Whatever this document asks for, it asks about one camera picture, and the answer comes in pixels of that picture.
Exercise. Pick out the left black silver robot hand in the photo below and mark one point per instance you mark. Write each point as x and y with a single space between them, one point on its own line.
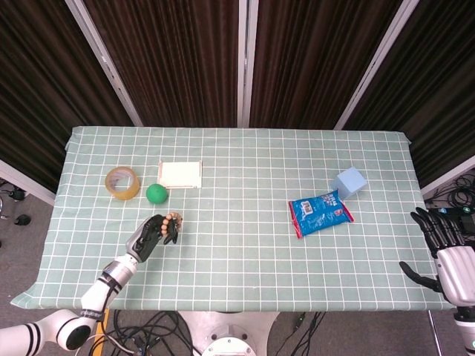
143 241

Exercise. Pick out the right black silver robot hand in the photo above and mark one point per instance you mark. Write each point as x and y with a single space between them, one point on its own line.
458 270

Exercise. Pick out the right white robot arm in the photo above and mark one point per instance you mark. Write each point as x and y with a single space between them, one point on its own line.
467 330

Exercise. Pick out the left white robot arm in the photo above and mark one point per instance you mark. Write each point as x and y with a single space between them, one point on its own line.
94 296

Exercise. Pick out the green ball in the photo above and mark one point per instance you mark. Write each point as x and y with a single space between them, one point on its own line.
156 194

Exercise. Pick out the clear packing tape roll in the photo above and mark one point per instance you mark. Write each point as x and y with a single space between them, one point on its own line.
128 193

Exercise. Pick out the black box with green lights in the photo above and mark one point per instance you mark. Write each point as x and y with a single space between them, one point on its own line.
468 220

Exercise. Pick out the thin metal rod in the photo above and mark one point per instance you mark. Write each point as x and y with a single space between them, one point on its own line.
435 333

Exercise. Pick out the white rectangular tray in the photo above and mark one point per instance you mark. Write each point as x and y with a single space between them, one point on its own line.
180 174

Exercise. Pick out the green checked tablecloth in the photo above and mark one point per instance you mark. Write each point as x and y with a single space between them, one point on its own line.
237 259

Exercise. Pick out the yellow floor tape strip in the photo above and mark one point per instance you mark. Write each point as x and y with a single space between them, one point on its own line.
104 333

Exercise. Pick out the black caster wheel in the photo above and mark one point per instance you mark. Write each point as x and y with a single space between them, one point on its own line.
22 219
16 193

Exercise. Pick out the light blue foam cube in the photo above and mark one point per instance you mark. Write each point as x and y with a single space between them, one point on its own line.
349 183

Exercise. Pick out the blue red snack bag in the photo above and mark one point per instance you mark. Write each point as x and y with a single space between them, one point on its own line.
319 217

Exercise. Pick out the dark brown ribbed partition panel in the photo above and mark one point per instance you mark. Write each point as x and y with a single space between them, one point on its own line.
44 92
315 63
174 63
438 92

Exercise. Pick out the white partition base rail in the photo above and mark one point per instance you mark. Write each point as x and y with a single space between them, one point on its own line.
26 183
449 176

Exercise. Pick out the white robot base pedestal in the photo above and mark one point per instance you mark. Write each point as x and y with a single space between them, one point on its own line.
196 322

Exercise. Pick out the white partition post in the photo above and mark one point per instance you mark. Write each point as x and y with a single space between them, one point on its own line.
246 63
104 63
375 66

